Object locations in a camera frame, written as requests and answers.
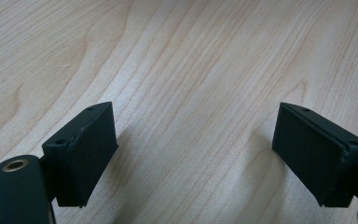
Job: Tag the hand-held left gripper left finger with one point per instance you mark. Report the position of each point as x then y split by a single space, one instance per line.
84 152

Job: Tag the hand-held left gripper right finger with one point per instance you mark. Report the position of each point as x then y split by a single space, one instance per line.
317 152

